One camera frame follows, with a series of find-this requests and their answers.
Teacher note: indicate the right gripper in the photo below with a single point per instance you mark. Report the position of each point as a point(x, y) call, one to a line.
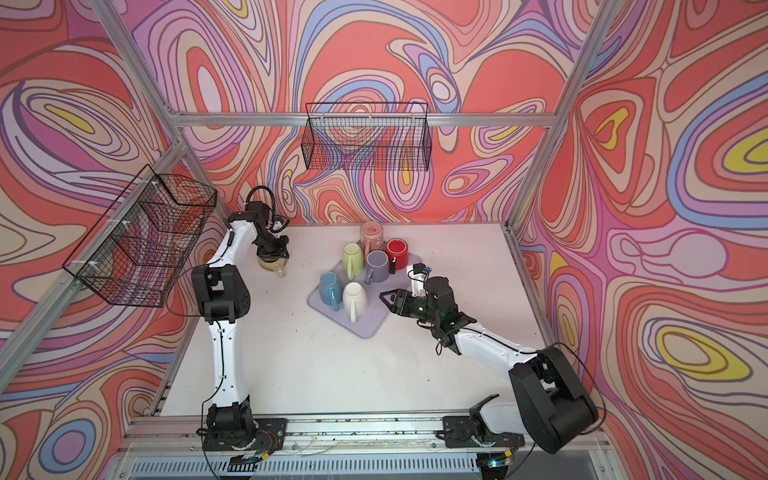
point(398, 295)

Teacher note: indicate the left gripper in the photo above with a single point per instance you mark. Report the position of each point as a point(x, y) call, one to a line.
point(280, 251)

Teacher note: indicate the beige speckled mug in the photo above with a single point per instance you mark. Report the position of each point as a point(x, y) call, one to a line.
point(276, 264)

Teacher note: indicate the white mug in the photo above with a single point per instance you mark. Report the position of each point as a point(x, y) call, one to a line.
point(355, 301)

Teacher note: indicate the blue textured mug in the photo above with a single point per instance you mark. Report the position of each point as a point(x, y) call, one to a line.
point(330, 290)

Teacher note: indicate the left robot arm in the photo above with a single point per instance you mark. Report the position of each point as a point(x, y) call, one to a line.
point(223, 299)

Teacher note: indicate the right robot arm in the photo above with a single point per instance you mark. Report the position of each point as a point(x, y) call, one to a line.
point(551, 403)

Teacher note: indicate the purple grey mug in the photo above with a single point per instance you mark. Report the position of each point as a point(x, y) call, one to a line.
point(377, 267)

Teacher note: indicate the red mug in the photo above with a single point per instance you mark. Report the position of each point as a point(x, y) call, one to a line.
point(397, 251)

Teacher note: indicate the light green mug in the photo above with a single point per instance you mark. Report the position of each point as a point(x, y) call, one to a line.
point(353, 260)

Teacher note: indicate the pink mug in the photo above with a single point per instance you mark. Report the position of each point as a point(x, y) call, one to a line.
point(371, 237)

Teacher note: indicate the lilac plastic tray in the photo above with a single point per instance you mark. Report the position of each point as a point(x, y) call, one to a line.
point(367, 323)

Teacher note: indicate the black wire basket left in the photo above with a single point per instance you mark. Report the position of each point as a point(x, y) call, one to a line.
point(140, 250)

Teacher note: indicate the black wire basket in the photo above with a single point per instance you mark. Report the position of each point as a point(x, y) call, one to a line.
point(140, 250)
point(367, 136)

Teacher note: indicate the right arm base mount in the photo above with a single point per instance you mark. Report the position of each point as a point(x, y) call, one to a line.
point(465, 431)

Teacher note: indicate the black wire basket back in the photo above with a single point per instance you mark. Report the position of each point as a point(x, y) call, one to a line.
point(367, 136)

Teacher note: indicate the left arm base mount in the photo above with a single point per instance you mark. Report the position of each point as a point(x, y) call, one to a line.
point(267, 435)

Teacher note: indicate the aluminium front rail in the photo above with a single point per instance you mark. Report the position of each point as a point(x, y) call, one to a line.
point(368, 445)

